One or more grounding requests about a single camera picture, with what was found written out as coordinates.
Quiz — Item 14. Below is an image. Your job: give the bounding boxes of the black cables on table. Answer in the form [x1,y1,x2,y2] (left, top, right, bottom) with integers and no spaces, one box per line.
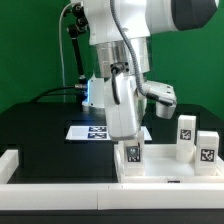
[29,85,88,104]

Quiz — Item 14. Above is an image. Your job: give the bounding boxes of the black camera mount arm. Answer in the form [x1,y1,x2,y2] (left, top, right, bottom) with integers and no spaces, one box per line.
[67,3,88,103]

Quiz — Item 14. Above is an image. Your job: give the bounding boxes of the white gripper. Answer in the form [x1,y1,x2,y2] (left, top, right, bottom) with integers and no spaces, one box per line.
[104,73,147,141]

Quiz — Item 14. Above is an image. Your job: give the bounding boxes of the white square tabletop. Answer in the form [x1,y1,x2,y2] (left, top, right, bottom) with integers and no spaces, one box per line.
[114,144,224,184]

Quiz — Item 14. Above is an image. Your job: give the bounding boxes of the white sheet with tags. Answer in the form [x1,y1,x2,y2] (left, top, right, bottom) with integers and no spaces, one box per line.
[65,125,153,142]

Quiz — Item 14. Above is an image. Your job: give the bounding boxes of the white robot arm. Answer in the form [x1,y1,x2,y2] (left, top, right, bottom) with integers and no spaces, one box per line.
[83,0,219,141]

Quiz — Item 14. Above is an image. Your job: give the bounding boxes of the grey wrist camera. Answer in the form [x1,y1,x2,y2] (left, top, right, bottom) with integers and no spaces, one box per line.
[143,81,177,119]

